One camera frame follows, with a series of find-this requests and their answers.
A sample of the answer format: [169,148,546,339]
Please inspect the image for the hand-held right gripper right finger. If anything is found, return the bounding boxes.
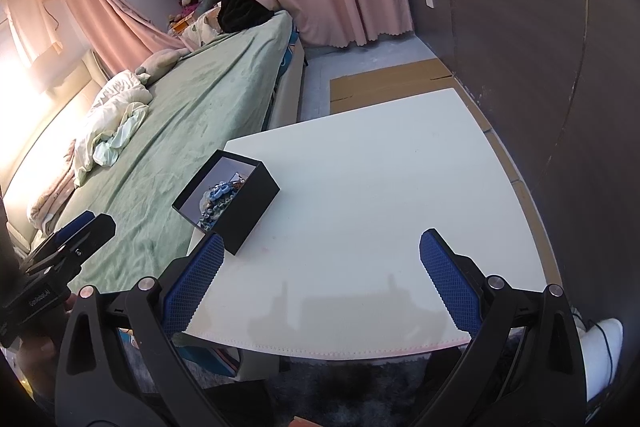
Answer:
[410,228,587,427]

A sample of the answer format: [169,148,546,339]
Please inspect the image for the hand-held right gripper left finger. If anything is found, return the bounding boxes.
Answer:
[54,233,276,427]

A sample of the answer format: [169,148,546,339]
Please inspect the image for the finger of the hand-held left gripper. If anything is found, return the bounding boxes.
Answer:
[30,210,97,258]
[24,214,117,280]

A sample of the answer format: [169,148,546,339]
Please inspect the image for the grey-blue glass bead bracelet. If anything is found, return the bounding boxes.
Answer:
[199,201,228,228]

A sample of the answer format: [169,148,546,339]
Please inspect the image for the blue braided flower bracelet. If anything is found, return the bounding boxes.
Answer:
[206,184,233,205]

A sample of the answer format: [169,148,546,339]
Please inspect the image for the black jewelry box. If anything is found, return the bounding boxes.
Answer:
[171,150,281,256]

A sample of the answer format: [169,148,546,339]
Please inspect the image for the pink crumpled blanket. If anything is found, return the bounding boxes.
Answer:
[27,142,78,229]

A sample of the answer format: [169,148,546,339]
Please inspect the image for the beige padded headboard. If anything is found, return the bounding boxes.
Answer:
[0,51,112,208]

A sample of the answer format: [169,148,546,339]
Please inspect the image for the cream crumpled quilt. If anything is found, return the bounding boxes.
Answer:
[72,69,153,188]

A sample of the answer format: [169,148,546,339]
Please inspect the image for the white shoe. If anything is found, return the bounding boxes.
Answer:
[572,317,625,404]

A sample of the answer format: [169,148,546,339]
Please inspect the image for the green bed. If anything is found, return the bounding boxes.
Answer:
[30,11,293,293]

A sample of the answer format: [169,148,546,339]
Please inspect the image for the grey plush pillow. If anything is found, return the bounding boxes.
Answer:
[134,47,194,84]

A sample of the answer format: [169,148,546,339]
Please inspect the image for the white bed base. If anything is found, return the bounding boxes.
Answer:
[262,32,308,130]

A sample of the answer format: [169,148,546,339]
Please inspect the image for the white hanging cloth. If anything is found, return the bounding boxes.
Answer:
[0,0,64,66]

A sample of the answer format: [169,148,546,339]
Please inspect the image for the pile of plush toys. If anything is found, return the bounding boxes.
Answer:
[167,0,222,34]

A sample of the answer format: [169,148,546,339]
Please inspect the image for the black garment on bed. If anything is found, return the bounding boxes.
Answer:
[219,0,277,34]

